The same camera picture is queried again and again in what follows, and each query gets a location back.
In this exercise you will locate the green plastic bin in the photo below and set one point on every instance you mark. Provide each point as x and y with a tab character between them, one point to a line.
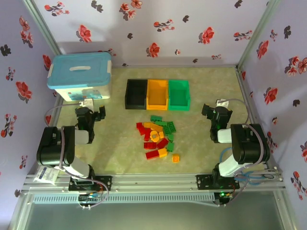
178	107

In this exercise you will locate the controller circuit board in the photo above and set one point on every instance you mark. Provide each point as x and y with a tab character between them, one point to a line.
223	195
90	197

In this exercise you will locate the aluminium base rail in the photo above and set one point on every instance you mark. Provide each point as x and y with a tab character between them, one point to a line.
153	182

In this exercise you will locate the small orange lego brick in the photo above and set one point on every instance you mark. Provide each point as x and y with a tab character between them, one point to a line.
161	134

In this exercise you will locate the aluminium frame post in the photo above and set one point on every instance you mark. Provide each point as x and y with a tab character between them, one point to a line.
263	24
41	24

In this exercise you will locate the black plastic bin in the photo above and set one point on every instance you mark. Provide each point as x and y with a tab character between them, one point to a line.
135	106

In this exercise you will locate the aluminium rear rail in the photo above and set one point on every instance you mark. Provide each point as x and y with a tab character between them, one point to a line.
168	66

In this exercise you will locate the long yellow lego brick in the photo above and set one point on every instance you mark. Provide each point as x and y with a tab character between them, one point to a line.
149	125

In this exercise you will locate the blue tube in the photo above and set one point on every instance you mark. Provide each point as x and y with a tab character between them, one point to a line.
222	152

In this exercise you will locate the yellow lego cube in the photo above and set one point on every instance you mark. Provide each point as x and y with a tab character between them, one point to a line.
175	158

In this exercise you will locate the yellow plastic bin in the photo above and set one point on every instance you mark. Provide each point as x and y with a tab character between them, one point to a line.
157	106

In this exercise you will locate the left controller circuit board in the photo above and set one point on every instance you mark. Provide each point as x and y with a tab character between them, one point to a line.
90	197

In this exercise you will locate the aluminium side rail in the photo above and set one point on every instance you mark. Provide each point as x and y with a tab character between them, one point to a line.
242	83
56	116

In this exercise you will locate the white paper packet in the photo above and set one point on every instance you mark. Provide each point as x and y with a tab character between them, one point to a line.
45	176

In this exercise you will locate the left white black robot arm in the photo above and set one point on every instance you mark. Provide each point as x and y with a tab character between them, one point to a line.
55	146

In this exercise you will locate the round yellow lego piece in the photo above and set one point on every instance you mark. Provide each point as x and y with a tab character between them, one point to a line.
154	138

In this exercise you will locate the large green lego plate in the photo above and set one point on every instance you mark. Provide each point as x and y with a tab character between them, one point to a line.
169	127

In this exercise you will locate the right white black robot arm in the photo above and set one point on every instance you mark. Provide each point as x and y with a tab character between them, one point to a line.
249	143

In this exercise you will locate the blue lidded storage box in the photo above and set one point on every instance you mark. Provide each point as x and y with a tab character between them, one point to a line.
79	79

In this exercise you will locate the right controller circuit board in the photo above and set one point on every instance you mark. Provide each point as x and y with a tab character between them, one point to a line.
223	195

